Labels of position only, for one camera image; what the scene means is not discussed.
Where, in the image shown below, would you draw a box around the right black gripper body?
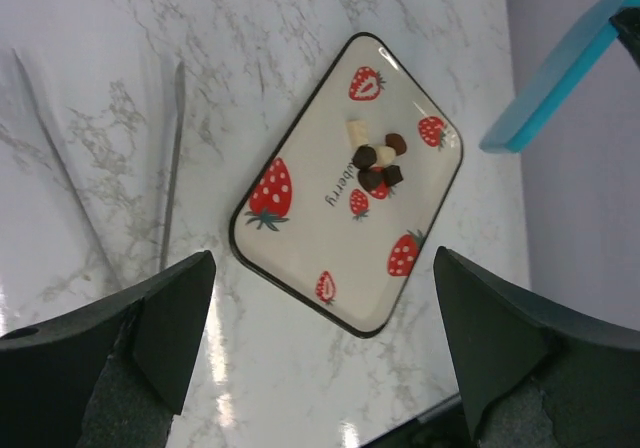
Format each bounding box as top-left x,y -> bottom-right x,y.
609,7 -> 640,69

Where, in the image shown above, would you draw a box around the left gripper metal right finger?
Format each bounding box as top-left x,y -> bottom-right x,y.
433,246 -> 639,447

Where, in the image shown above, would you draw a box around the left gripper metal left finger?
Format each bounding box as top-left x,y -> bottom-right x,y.
1,251 -> 216,447

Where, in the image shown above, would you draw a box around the metal tweezers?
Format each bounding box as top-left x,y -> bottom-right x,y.
12,49 -> 186,289

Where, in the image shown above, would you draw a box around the dark square chocolate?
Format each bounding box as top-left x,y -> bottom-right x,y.
382,165 -> 404,187

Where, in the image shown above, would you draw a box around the dark faceted chocolate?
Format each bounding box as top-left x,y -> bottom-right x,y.
357,167 -> 383,192

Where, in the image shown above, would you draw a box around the white cylinder chocolate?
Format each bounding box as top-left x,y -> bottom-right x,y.
374,145 -> 397,167

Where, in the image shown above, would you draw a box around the white square chocolate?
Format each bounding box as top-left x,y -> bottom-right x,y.
346,120 -> 369,150

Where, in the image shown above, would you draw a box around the teal box lid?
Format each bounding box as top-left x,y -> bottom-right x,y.
479,0 -> 639,153

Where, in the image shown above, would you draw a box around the strawberry pattern square plate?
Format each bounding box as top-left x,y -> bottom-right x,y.
229,32 -> 464,338

